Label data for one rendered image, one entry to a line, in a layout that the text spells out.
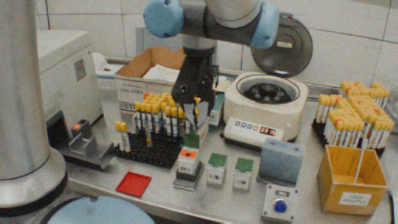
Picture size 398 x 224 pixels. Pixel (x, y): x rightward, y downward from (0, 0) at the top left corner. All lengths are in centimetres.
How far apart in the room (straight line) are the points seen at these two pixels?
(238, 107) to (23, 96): 65
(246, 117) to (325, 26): 47
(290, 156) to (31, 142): 55
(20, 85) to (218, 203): 53
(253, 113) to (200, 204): 31
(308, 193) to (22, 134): 63
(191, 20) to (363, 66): 82
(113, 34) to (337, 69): 95
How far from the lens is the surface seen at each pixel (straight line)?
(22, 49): 27
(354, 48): 114
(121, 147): 80
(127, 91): 96
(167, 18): 48
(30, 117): 29
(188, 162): 68
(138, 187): 73
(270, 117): 82
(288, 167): 71
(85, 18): 141
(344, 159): 78
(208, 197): 70
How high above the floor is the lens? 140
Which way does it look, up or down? 32 degrees down
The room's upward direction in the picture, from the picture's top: straight up
